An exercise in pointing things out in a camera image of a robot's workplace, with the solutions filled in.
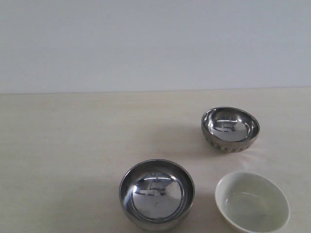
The ribbed stainless steel bowl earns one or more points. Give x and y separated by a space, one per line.
229 129

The smooth stainless steel bowl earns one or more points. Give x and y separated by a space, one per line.
157 194

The white ceramic bowl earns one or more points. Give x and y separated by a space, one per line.
251 203

